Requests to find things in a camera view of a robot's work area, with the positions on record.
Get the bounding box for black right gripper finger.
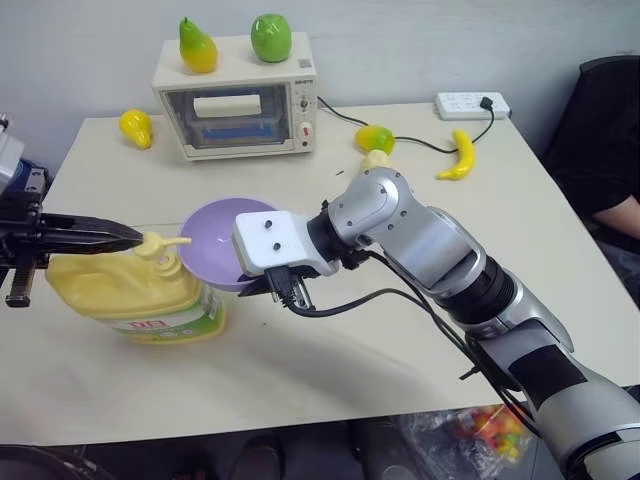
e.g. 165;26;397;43
237;274;269;299

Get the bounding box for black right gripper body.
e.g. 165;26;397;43
263;266;317;313

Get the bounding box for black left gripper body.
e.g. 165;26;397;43
0;167;53;309

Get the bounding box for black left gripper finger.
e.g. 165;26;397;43
41;212;147;243
47;234;144;256

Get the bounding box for yellow pump bottle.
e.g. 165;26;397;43
44;232;229;347

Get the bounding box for purple plastic bowl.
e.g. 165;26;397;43
179;197;281;295

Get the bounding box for pale cream toy fruit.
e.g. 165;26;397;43
359;149;394;174

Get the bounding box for yellow green toy mango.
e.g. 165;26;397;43
354;125;398;154

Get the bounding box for cream mini toaster oven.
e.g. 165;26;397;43
151;31;321;164

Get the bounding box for green yellow toy pear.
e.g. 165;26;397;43
178;15;220;76

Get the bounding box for yellow toy banana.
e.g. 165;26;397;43
436;129;478;182

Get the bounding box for dark rounded shape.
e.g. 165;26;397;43
0;441;104;480

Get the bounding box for clear bag of colourful candy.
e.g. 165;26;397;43
399;403;534;469

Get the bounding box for green toy apple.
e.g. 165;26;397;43
249;12;293;64

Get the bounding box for white power strip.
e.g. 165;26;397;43
433;90;514;122

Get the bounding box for person in dark clothes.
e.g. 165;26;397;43
541;54;640;254

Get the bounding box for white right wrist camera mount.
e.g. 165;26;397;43
232;209;341;279

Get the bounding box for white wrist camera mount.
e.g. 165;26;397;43
0;130;26;194
232;209;341;279

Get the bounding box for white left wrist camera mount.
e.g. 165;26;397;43
0;130;26;194

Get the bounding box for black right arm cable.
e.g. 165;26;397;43
285;248;545;440

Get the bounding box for black oven power cable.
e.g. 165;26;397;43
316;95;497;155

